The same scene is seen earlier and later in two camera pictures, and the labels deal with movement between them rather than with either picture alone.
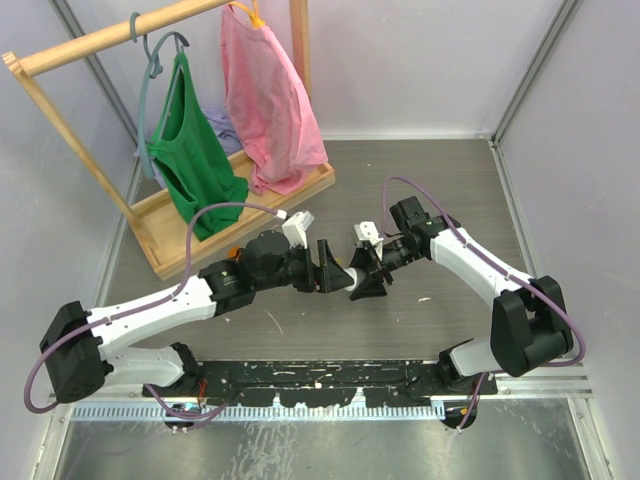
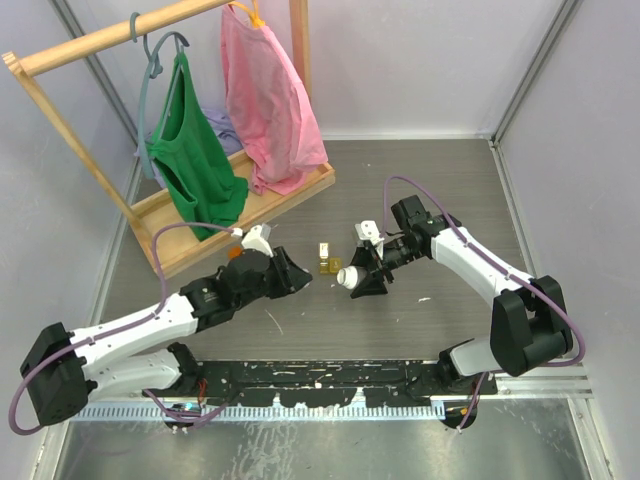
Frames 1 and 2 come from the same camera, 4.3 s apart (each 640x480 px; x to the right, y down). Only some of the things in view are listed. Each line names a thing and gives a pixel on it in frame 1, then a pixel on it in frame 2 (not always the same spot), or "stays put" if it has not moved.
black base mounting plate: (324, 383) stays put
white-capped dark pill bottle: (358, 276) stays put
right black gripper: (363, 259) stays put
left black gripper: (330, 271) to (289, 276)
